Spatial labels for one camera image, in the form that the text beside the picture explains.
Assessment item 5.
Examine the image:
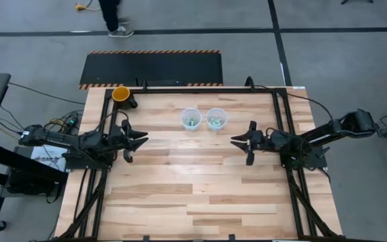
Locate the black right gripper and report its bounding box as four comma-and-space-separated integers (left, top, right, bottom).
230, 120, 273, 166

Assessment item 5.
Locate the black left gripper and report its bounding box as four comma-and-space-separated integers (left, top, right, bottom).
107, 119, 150, 165

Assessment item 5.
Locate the clear plastic cup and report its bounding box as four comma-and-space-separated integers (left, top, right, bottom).
205, 107, 228, 132
179, 107, 203, 132

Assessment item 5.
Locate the black mug yellow inside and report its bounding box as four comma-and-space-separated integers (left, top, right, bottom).
112, 85, 139, 110

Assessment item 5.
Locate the black hazard-striped floor mat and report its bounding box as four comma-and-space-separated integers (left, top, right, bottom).
78, 50, 224, 90

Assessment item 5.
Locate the white paper label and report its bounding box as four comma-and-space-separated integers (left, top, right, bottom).
31, 146, 67, 163

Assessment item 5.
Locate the person's leg and shoe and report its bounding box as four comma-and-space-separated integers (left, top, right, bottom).
97, 0, 135, 38

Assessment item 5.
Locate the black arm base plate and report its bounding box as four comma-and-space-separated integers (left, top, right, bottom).
278, 140, 328, 169
64, 153, 112, 171

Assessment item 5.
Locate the yellow cable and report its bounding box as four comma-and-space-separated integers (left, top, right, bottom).
44, 117, 67, 130

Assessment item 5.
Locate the black floor cable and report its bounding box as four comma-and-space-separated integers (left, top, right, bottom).
7, 81, 86, 106

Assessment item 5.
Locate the yellow power cord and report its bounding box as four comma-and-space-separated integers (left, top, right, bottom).
75, 1, 102, 11

